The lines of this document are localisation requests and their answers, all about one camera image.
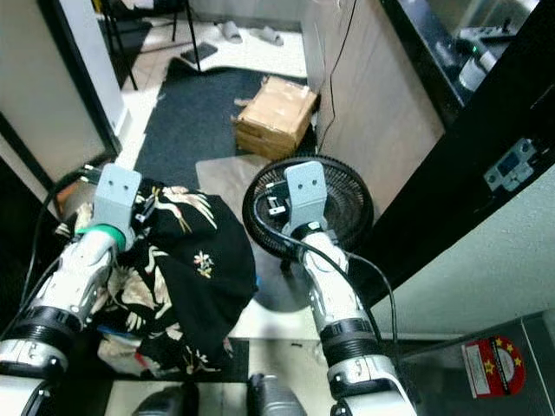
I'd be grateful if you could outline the black floral print garment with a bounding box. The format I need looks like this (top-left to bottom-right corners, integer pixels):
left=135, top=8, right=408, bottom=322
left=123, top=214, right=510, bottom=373
left=56, top=180, right=258, bottom=378

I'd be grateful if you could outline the black floor fan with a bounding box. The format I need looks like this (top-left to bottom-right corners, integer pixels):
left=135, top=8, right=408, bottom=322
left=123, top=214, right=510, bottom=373
left=241, top=154, right=374, bottom=315

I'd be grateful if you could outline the brown cardboard box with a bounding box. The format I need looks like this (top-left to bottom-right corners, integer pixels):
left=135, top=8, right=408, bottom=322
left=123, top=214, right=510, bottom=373
left=232, top=75, right=320, bottom=161

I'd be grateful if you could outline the dark floor carpet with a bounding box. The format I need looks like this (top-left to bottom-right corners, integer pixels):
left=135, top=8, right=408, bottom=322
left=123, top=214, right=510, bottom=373
left=134, top=59, right=322, bottom=187

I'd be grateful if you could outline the black metal stand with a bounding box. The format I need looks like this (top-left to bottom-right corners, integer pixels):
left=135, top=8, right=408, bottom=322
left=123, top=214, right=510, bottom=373
left=100, top=0, right=222, bottom=92

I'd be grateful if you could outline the grey slipper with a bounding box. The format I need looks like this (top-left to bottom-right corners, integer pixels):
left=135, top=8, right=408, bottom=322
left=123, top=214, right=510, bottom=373
left=256, top=26, right=285, bottom=47
left=217, top=21, right=244, bottom=44

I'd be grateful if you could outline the robot right leg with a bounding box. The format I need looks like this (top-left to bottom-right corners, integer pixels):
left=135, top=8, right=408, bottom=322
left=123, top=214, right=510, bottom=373
left=247, top=374, right=313, bottom=416

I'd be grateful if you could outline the robot leg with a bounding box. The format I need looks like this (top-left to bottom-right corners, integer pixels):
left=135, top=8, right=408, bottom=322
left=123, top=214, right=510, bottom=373
left=139, top=386, right=196, bottom=416
left=247, top=374, right=313, bottom=416

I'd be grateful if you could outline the robot left leg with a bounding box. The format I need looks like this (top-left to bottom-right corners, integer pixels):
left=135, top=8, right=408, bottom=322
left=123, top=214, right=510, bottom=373
left=139, top=386, right=196, bottom=416

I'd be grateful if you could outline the white device with green light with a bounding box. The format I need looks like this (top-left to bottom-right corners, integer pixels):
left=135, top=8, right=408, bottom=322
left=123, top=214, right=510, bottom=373
left=455, top=26, right=521, bottom=92

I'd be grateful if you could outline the silver metal door latch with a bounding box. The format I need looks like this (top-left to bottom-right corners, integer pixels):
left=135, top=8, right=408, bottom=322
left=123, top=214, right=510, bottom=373
left=484, top=139, right=537, bottom=193

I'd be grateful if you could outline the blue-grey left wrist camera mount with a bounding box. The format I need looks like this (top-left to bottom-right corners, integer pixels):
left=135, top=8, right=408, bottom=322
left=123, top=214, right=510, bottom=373
left=91, top=165, right=142, bottom=231

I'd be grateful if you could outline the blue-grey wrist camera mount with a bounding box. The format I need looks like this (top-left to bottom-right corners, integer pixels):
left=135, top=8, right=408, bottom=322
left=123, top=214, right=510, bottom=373
left=284, top=161, right=329, bottom=228
left=91, top=165, right=142, bottom=231

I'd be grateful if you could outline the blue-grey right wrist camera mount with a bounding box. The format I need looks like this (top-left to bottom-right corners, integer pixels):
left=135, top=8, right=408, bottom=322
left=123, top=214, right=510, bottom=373
left=284, top=161, right=329, bottom=228

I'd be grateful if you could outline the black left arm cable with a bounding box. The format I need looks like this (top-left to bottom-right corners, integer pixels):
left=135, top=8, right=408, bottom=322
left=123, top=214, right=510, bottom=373
left=22, top=165, right=105, bottom=313

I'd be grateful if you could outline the thin black wall cable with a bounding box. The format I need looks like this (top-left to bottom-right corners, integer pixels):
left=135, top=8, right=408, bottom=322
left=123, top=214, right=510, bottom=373
left=321, top=0, right=361, bottom=153

